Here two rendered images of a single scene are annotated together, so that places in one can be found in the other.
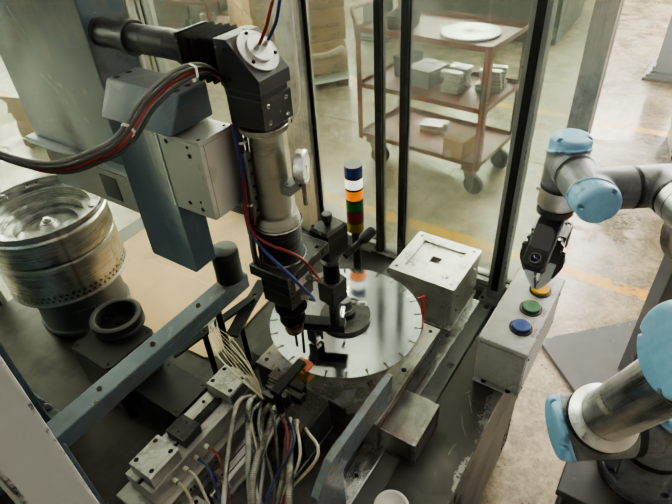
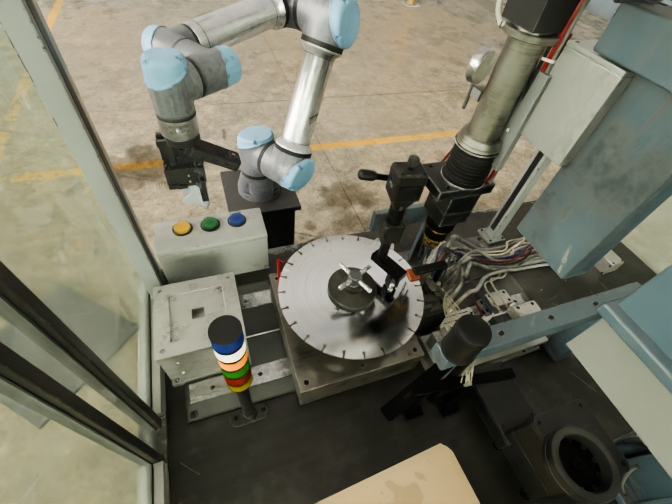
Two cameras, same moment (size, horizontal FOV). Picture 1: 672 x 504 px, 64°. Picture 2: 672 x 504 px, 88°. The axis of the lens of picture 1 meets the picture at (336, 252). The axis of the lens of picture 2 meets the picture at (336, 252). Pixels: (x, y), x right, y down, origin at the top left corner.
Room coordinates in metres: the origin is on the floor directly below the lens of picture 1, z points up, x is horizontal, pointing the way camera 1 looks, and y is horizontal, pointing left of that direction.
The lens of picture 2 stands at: (1.25, 0.16, 1.60)
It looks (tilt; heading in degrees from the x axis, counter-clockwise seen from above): 50 degrees down; 208
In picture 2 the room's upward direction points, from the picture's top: 10 degrees clockwise
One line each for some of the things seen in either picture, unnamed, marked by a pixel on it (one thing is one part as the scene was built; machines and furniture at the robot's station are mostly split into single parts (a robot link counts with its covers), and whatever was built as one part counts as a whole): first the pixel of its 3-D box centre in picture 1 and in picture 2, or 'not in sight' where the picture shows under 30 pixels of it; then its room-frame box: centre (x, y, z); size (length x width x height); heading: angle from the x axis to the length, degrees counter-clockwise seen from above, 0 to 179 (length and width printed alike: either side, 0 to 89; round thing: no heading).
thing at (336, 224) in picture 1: (330, 259); (399, 202); (0.75, 0.01, 1.17); 0.06 x 0.05 x 0.20; 135
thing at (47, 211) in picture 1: (66, 261); not in sight; (1.14, 0.72, 0.93); 0.31 x 0.31 x 0.36
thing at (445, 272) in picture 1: (434, 281); (204, 328); (1.06, -0.26, 0.82); 0.18 x 0.18 x 0.15; 54
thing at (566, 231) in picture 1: (551, 227); (183, 158); (0.88, -0.45, 1.11); 0.09 x 0.08 x 0.12; 144
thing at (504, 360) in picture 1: (519, 328); (215, 246); (0.87, -0.42, 0.82); 0.28 x 0.11 x 0.15; 144
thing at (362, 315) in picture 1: (345, 313); (352, 285); (0.83, -0.01, 0.96); 0.11 x 0.11 x 0.03
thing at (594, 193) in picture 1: (597, 189); (206, 68); (0.77, -0.46, 1.27); 0.11 x 0.11 x 0.08; 89
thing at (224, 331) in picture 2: (353, 169); (226, 334); (1.13, -0.06, 1.14); 0.05 x 0.04 x 0.03; 54
